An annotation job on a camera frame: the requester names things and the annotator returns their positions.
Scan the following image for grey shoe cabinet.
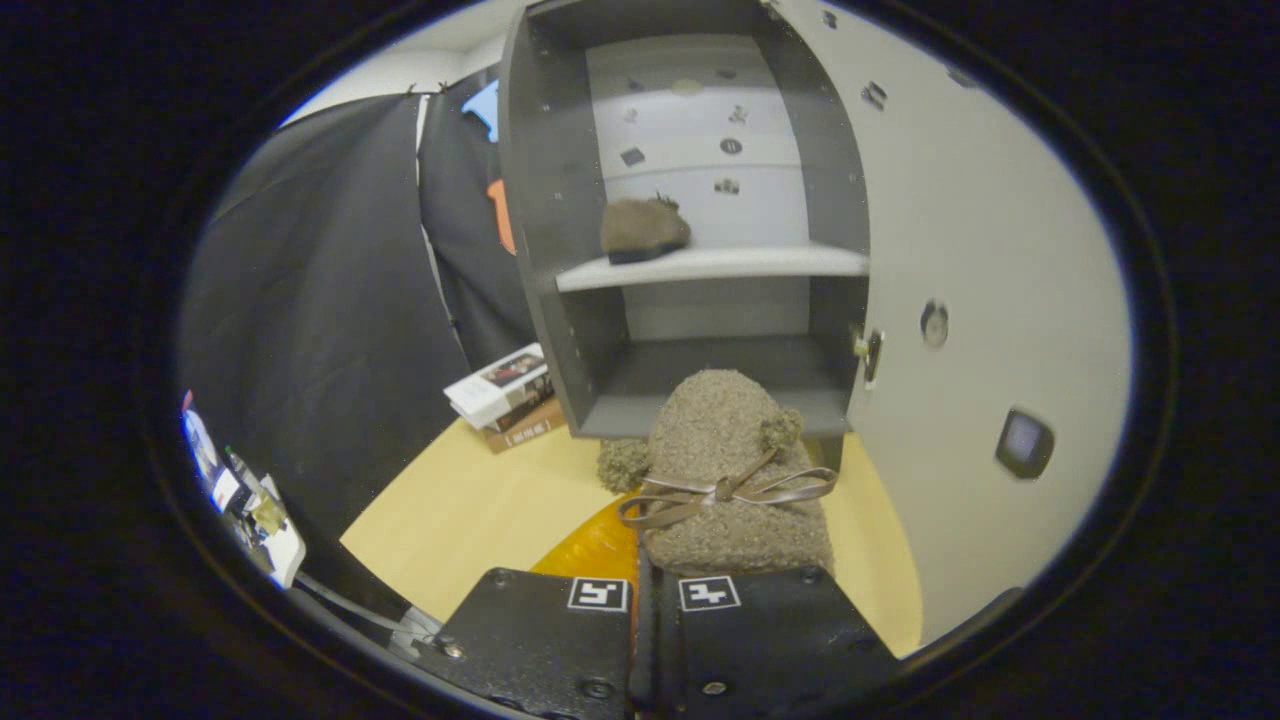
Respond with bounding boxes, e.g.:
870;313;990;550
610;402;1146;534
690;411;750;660
497;0;873;471

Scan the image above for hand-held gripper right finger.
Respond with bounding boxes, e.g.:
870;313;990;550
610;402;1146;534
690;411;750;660
655;568;901;720

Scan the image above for black backdrop cloth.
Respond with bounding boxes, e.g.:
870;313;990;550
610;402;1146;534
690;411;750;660
178;68;536;621

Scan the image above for grey shoe cabinet door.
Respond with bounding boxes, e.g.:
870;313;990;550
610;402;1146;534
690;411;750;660
770;0;1136;646

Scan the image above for metal door hinge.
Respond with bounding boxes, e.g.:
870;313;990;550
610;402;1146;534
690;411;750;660
853;322;886;391

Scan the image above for white book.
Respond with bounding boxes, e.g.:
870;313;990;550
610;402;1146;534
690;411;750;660
443;343;553;429

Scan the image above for brown fuzzy shoe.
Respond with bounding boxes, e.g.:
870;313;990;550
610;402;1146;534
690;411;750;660
600;195;693;266
597;369;841;578

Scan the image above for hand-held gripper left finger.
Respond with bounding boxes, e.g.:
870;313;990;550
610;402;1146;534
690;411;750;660
415;495;641;720

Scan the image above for brown book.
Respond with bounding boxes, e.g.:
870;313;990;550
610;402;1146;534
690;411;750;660
480;398;569;455

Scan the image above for grey cable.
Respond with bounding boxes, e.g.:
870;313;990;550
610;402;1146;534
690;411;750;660
295;572;441;646

